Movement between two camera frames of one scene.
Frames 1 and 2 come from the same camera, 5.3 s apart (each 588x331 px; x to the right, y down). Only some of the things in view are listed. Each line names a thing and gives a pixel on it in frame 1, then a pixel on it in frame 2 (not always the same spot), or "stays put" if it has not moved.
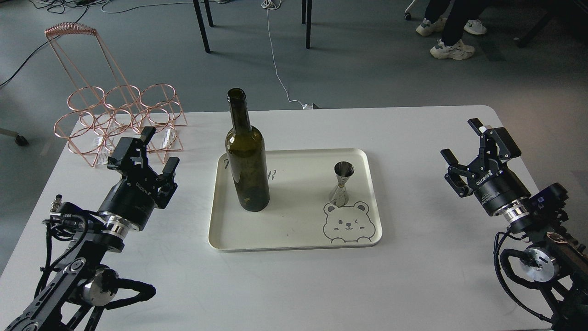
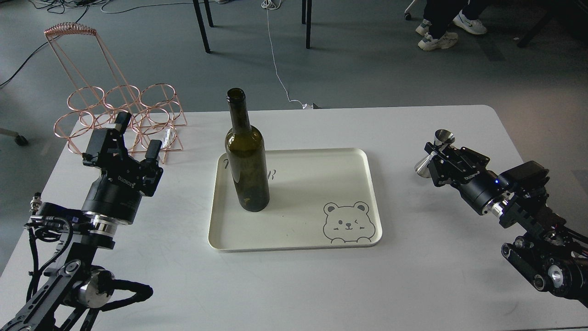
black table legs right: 308,19 stays put
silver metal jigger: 343,170 -> 442,137
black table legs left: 201,23 stays put
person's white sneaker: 459,51 -> 447,40
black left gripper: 133,200 -> 117,193
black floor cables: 55,6 stays put
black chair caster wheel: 21,140 stays put
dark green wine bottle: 246,153 stays put
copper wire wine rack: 103,104 stays put
